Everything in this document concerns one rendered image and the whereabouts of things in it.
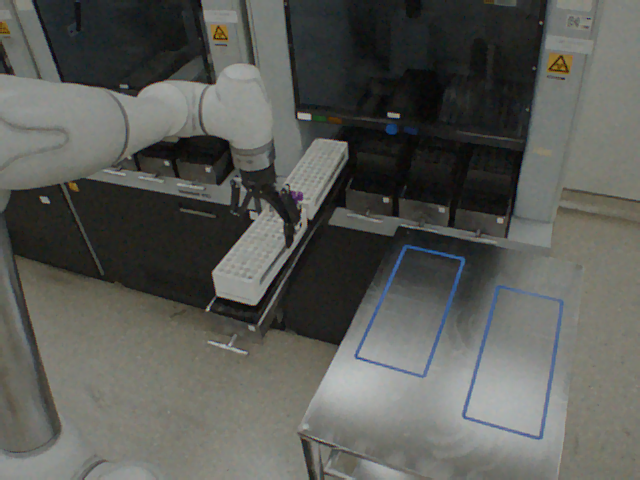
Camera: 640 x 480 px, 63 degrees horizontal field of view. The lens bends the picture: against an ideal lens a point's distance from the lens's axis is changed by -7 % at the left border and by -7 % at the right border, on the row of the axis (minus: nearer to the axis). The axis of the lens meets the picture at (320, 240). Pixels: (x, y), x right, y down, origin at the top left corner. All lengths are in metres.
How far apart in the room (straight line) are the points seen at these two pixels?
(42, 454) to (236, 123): 0.66
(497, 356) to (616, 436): 1.03
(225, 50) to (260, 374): 1.17
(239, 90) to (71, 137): 0.51
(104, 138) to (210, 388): 1.58
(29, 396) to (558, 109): 1.21
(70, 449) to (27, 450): 0.07
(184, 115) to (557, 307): 0.86
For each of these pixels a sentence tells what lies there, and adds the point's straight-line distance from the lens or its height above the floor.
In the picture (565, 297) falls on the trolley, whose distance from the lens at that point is 1.27.
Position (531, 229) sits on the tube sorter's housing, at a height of 0.73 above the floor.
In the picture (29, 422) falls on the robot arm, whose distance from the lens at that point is 0.90.
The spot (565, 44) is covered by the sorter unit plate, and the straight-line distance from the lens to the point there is 1.31.
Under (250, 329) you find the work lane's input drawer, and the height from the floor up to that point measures 0.79.
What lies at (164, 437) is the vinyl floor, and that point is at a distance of 2.06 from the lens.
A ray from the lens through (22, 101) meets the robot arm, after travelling 0.59.
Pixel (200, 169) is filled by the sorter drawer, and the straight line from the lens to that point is 1.72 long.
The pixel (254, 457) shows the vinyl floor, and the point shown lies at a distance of 1.94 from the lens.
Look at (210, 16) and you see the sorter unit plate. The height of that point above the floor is 1.24.
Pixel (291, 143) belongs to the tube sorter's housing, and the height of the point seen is 0.87.
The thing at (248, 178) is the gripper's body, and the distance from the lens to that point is 1.16.
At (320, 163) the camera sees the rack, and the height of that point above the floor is 0.86.
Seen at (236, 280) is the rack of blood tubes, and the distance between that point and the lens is 1.17.
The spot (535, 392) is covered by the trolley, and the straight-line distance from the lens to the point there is 1.10.
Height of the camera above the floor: 1.71
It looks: 42 degrees down
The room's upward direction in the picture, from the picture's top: 6 degrees counter-clockwise
